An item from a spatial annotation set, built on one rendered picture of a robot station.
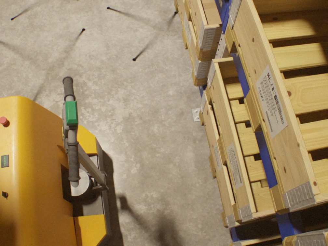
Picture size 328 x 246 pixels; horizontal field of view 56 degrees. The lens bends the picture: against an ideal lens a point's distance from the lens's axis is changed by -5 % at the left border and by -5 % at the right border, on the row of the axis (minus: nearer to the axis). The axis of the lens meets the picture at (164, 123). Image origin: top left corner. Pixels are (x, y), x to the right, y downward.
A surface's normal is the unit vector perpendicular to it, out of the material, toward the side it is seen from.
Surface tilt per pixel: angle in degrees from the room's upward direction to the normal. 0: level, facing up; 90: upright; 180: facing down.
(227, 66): 90
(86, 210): 0
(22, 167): 45
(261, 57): 90
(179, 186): 0
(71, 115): 16
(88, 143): 22
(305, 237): 90
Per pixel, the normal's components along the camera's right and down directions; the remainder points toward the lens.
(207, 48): 0.16, 0.92
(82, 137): 0.38, -0.40
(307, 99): 0.01, -0.37
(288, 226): -0.99, 0.15
